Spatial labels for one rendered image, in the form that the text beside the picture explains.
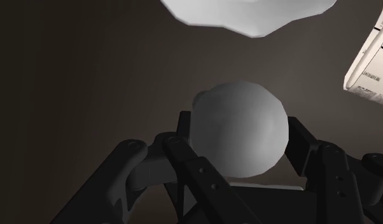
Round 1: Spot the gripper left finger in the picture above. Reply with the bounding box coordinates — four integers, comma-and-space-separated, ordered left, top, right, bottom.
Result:
50, 110, 263, 224

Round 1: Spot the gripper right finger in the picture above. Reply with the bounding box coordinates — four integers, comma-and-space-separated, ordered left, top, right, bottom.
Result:
284, 116, 383, 224

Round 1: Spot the white round ball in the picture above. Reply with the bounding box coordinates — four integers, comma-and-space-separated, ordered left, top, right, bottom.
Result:
190, 81, 289, 179

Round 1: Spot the white printed box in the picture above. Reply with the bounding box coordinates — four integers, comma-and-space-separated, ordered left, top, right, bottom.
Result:
343, 0, 383, 108

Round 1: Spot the white lumpy object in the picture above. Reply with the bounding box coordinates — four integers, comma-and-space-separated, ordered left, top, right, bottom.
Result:
160, 0, 338, 39

